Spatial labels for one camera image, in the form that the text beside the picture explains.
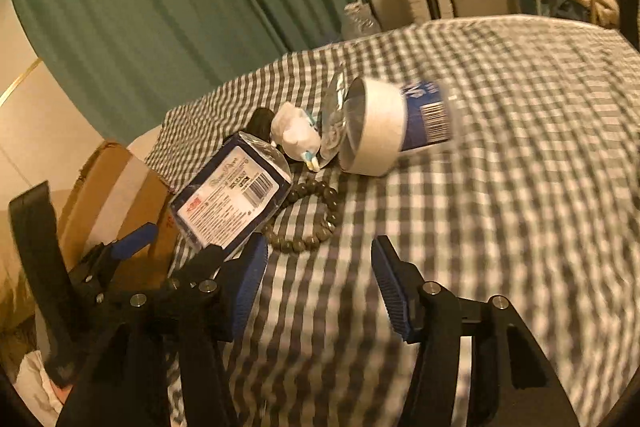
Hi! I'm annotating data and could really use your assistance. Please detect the blue white packet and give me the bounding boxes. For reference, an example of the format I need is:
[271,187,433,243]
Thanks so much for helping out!
[170,131,292,255]

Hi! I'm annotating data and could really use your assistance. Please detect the dark bead bracelet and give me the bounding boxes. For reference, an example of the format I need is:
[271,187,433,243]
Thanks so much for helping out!
[261,178,346,255]

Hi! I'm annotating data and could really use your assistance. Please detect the silver foil pill blister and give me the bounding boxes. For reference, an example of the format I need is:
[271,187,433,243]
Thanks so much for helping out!
[319,66,348,168]

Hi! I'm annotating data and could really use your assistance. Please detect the white tape roll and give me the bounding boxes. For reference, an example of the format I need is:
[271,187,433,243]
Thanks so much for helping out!
[337,77,459,178]

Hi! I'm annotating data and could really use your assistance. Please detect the brown cardboard box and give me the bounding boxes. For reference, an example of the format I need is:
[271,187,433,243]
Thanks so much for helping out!
[58,141,178,291]

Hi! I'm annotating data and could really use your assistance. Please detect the white small figurine toy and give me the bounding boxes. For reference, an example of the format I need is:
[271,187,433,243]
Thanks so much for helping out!
[270,102,321,172]

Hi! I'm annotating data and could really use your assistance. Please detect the grey white checkered cloth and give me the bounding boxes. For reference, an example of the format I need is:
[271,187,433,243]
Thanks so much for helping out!
[146,16,639,426]

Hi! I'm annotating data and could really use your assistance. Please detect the clear water jug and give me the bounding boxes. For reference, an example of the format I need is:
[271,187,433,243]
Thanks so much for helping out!
[342,2,381,41]

